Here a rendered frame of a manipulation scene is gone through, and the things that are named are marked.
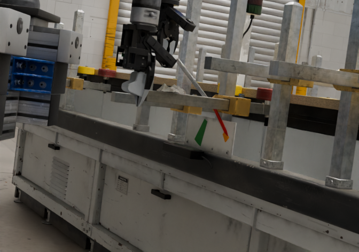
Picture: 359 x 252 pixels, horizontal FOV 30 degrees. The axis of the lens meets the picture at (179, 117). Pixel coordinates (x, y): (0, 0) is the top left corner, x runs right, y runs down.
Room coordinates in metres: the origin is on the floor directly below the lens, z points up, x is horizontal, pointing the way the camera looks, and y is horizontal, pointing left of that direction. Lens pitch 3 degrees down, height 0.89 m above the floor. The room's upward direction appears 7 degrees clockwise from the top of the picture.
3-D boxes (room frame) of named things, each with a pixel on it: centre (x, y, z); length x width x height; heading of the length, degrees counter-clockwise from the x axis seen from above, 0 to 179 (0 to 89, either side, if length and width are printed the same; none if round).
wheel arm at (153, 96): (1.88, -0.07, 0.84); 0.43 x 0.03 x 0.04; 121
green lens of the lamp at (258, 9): (1.98, -0.17, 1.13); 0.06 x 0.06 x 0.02
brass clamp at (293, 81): (1.72, -0.27, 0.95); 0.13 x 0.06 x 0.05; 31
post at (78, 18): (3.03, 0.51, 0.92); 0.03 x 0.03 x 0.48; 31
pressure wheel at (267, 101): (1.99, -0.26, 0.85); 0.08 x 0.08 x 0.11
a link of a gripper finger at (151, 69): (1.75, 0.10, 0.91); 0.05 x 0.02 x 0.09; 30
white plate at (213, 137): (1.97, -0.09, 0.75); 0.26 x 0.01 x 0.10; 31
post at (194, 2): (2.17, 0.00, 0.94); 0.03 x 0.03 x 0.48; 31
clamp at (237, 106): (1.94, -0.14, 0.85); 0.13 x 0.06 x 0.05; 31
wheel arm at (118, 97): (2.12, 0.02, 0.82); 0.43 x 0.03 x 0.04; 121
